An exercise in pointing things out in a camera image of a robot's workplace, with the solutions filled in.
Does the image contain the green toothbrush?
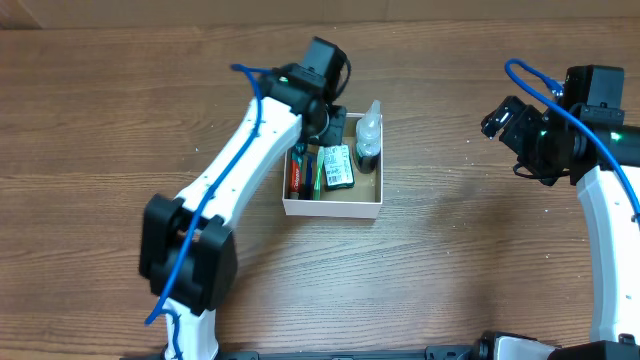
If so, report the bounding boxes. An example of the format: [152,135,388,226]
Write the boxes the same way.
[312,146,325,200]

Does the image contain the clear spray bottle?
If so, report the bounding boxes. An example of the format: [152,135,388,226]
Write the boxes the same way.
[354,100,382,174]

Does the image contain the white green soap packet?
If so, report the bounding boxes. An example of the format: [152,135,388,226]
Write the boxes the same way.
[323,144,355,191]

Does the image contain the teal toothpaste tube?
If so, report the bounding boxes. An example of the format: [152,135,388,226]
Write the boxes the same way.
[289,143,307,199]

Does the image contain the blue disposable razor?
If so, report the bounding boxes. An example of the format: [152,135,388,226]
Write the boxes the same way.
[303,154,315,200]

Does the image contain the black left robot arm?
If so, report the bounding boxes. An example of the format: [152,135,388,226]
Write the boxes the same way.
[139,60,352,359]

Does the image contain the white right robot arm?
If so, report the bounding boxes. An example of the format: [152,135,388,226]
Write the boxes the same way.
[472,96,639,359]

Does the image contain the white cardboard box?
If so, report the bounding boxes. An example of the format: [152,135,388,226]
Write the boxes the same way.
[282,112,384,219]

